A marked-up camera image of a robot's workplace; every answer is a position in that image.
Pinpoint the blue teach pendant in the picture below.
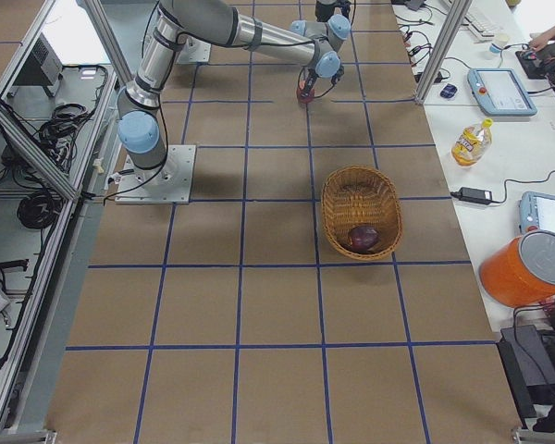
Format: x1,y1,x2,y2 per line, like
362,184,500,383
467,68,537,117
519,191,555,233

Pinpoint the person hand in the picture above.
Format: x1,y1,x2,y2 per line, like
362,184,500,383
528,31,554,51

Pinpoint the orange bucket grey lid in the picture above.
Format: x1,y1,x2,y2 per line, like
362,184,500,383
478,229,555,308

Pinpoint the orange juice bottle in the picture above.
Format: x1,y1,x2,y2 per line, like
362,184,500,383
450,117,494,167

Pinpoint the dark blue small pouch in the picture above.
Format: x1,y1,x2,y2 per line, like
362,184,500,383
439,83,458,99

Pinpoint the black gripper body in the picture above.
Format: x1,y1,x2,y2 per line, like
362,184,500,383
299,68,318,88

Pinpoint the black power adapter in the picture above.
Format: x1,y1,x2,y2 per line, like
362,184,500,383
450,187,493,205

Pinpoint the red yellow apple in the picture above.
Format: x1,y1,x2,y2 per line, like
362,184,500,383
296,85,315,105

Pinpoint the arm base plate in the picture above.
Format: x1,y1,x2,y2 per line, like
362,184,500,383
114,145,196,204
176,36,211,65

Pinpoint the woven wicker basket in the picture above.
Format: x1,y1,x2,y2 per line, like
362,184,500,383
321,165,403,262

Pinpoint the paper cup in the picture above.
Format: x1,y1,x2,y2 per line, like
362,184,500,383
488,32,510,55

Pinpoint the aluminium frame post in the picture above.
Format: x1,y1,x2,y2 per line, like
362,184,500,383
414,0,472,105

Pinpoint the dark red apple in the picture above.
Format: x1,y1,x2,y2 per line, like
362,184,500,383
348,225,380,253

